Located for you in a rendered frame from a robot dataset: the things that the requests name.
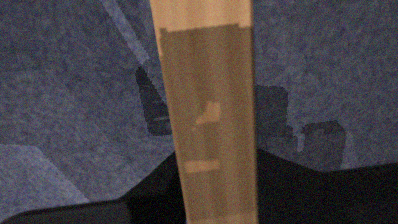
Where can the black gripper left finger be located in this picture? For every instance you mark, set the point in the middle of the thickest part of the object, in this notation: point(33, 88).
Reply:
point(157, 199)

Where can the wooden board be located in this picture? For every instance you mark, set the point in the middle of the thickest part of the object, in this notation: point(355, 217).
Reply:
point(206, 51)

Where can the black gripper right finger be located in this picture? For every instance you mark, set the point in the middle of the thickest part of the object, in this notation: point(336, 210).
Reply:
point(289, 193)

